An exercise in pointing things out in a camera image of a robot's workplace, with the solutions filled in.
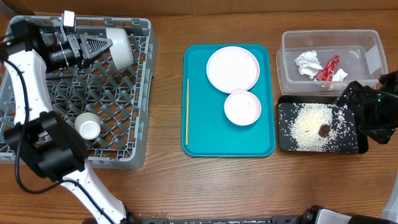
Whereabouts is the grey metal bowl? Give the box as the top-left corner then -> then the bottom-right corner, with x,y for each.
106,27 -> 134,70

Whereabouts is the white paper cup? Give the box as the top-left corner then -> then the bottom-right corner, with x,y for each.
75,113 -> 101,140

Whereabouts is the large white plate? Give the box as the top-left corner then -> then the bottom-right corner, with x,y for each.
206,46 -> 260,93

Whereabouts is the white bowl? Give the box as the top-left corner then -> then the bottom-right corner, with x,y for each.
224,91 -> 262,126

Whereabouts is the large white tissue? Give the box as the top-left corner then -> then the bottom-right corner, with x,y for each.
294,50 -> 323,80

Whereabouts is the pile of white rice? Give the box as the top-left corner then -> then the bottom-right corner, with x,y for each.
279,102 -> 358,153

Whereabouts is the red snack wrapper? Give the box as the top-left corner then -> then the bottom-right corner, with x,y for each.
315,55 -> 340,81

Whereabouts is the brown food scrap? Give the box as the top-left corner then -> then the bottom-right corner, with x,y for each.
318,124 -> 331,138

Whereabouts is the small white tissue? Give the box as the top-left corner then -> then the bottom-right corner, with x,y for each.
331,68 -> 348,82

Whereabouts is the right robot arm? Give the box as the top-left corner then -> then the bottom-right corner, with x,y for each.
312,71 -> 397,224

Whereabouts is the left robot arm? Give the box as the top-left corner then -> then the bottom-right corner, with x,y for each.
1,20 -> 135,223

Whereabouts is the grey plastic dish rack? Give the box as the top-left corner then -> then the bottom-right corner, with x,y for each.
0,15 -> 159,170

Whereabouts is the wooden chopstick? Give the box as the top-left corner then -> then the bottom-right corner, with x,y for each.
185,79 -> 190,146

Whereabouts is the teal plastic tray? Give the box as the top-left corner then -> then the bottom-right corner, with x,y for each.
181,44 -> 276,157

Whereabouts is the clear plastic bin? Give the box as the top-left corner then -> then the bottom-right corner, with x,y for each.
276,30 -> 388,96

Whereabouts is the black tray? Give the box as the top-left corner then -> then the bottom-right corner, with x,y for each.
276,95 -> 369,154

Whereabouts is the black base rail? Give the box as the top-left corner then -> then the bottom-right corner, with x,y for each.
137,212 -> 313,224

